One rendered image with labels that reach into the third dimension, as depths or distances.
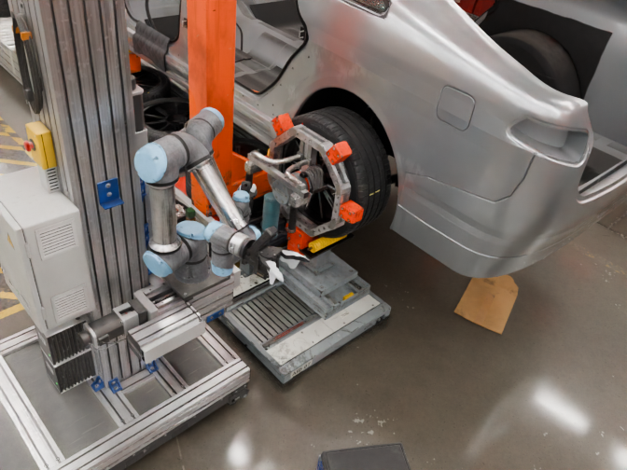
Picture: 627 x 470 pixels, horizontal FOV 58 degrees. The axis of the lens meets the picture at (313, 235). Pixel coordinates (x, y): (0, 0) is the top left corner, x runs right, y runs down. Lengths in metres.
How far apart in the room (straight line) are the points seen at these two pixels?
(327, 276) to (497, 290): 1.19
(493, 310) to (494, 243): 1.24
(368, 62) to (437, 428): 1.79
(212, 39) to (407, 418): 2.04
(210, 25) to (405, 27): 0.85
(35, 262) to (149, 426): 0.91
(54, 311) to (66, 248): 0.26
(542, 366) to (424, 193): 1.38
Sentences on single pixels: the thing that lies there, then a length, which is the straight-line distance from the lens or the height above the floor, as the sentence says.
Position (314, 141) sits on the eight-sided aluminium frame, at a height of 1.12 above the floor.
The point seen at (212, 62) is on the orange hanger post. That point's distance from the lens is 2.76.
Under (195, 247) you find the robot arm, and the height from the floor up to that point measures 1.00.
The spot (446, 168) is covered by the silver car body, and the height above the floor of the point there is 1.21.
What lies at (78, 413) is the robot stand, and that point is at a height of 0.21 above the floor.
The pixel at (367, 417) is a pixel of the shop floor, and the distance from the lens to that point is 2.98.
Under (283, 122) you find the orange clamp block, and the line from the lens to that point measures 2.90.
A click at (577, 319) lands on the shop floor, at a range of 3.97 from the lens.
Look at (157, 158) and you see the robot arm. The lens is 1.88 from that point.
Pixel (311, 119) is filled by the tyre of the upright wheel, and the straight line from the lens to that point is 2.84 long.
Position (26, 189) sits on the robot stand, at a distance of 2.18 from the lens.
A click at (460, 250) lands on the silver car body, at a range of 2.63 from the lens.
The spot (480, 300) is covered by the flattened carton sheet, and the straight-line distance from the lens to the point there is 3.77.
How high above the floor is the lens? 2.39
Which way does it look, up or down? 37 degrees down
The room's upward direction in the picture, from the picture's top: 8 degrees clockwise
